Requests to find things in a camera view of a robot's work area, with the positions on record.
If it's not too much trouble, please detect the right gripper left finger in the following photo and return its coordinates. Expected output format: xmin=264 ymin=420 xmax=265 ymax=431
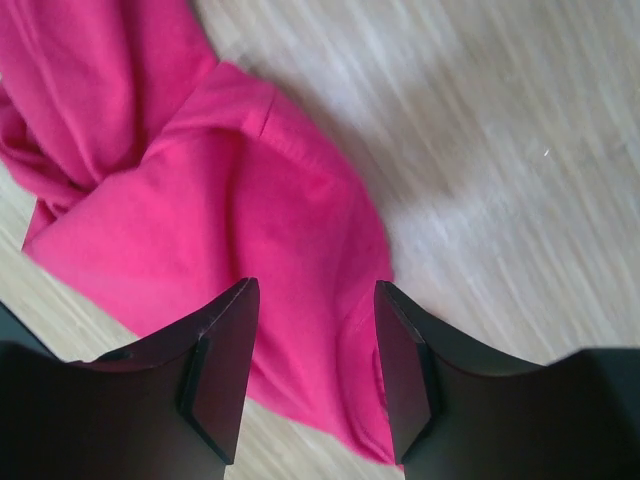
xmin=1 ymin=278 xmax=260 ymax=479

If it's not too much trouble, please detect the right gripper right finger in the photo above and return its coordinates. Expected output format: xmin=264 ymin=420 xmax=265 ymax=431
xmin=374 ymin=281 xmax=639 ymax=479

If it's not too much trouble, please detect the pink red t shirt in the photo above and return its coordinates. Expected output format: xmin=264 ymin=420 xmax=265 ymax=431
xmin=1 ymin=1 xmax=394 ymax=465

